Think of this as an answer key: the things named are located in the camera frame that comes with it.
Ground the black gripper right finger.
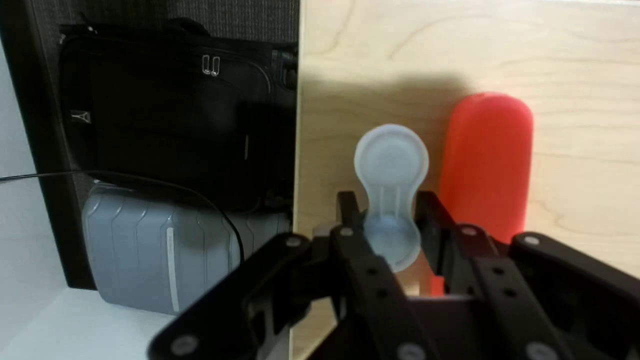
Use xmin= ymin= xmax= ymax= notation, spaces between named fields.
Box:
xmin=414 ymin=189 xmax=640 ymax=360

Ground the thin black floor cable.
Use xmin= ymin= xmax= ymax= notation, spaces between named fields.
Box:
xmin=0 ymin=169 xmax=248 ymax=271

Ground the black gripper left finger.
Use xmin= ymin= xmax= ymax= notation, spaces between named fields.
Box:
xmin=146 ymin=189 xmax=430 ymax=360

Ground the grey plastic container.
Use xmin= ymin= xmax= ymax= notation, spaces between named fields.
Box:
xmin=80 ymin=184 xmax=296 ymax=316

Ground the red oblong case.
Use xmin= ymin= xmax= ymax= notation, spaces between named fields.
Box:
xmin=429 ymin=91 xmax=537 ymax=301

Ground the black suitcase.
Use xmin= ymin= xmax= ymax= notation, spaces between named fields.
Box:
xmin=56 ymin=19 xmax=301 ymax=214

